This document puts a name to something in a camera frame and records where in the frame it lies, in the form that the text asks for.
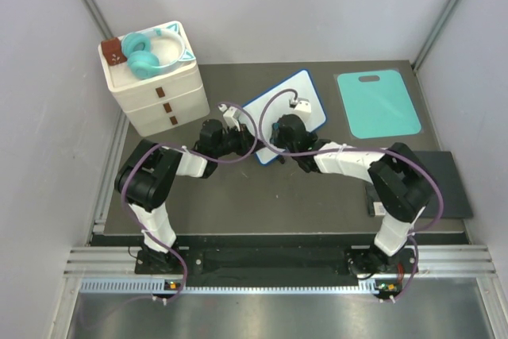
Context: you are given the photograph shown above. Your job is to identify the aluminium rail frame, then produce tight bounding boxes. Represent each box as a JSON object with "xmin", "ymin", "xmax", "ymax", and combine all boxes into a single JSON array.
[{"xmin": 63, "ymin": 245, "xmax": 496, "ymax": 278}]

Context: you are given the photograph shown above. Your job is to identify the teal cat-ear headphones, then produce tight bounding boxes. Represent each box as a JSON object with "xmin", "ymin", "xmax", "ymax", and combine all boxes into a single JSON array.
[{"xmin": 121, "ymin": 21, "xmax": 196, "ymax": 79}]

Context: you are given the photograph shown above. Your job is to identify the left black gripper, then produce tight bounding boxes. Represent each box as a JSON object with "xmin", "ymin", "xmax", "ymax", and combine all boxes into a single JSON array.
[{"xmin": 214, "ymin": 123, "xmax": 266, "ymax": 159}]

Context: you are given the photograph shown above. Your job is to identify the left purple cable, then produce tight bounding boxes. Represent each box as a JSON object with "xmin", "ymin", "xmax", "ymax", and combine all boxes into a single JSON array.
[{"xmin": 121, "ymin": 101, "xmax": 263, "ymax": 300}]

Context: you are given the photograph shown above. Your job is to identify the blue whiteboard eraser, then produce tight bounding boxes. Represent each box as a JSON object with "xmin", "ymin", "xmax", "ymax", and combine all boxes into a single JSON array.
[{"xmin": 270, "ymin": 122, "xmax": 279, "ymax": 145}]

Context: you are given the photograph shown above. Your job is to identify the teal cutting board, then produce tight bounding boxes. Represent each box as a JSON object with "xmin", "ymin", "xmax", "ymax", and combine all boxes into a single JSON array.
[{"xmin": 337, "ymin": 69, "xmax": 421, "ymax": 140}]

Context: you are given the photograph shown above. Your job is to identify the black rectangular mat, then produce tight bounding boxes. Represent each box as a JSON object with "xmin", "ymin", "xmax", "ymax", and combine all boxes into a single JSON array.
[{"xmin": 365, "ymin": 151, "xmax": 474, "ymax": 219}]

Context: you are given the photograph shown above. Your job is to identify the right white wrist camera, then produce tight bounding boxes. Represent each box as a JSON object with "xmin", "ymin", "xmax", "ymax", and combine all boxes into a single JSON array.
[{"xmin": 289, "ymin": 98, "xmax": 312, "ymax": 122}]

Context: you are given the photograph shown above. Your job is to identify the blue-framed whiteboard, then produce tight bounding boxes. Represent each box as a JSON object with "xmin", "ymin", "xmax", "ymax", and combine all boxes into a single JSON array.
[{"xmin": 243, "ymin": 69, "xmax": 327, "ymax": 141}]

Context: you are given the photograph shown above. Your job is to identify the brown small cube box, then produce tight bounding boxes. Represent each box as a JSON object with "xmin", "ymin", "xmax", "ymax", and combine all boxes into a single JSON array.
[{"xmin": 100, "ymin": 37, "xmax": 127, "ymax": 66}]

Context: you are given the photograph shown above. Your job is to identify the purple cable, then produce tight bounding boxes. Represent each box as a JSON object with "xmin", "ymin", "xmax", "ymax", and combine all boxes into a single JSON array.
[
  {"xmin": 121, "ymin": 101, "xmax": 263, "ymax": 300},
  {"xmin": 257, "ymin": 89, "xmax": 445, "ymax": 302}
]

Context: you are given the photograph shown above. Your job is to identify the white label card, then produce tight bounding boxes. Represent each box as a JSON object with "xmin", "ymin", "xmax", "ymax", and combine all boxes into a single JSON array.
[{"xmin": 373, "ymin": 202, "xmax": 387, "ymax": 216}]

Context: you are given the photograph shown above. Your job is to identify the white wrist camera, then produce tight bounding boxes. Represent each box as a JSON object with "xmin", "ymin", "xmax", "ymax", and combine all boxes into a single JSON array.
[
  {"xmin": 289, "ymin": 98, "xmax": 312, "ymax": 122},
  {"xmin": 217, "ymin": 103, "xmax": 241, "ymax": 130}
]

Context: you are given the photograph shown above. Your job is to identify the white three-drawer storage box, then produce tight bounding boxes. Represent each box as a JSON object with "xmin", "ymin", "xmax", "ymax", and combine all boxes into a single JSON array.
[{"xmin": 98, "ymin": 21, "xmax": 210, "ymax": 137}]

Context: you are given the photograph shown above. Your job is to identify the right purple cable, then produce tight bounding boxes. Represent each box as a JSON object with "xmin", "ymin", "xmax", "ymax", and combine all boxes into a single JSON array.
[{"xmin": 257, "ymin": 89, "xmax": 445, "ymax": 302}]

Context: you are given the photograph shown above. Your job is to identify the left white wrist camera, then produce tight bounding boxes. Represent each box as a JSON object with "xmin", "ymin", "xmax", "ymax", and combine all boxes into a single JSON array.
[{"xmin": 217, "ymin": 103, "xmax": 241, "ymax": 130}]

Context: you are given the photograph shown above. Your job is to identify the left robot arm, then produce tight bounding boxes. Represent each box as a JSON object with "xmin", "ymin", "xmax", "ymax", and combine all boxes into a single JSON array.
[{"xmin": 114, "ymin": 119, "xmax": 263, "ymax": 274}]

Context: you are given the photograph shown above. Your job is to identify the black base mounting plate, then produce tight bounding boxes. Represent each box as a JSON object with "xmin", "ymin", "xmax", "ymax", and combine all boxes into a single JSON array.
[{"xmin": 135, "ymin": 234, "xmax": 416, "ymax": 282}]

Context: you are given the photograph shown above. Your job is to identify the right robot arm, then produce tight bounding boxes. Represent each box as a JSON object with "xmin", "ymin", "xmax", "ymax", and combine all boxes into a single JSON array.
[{"xmin": 270, "ymin": 114, "xmax": 444, "ymax": 276}]

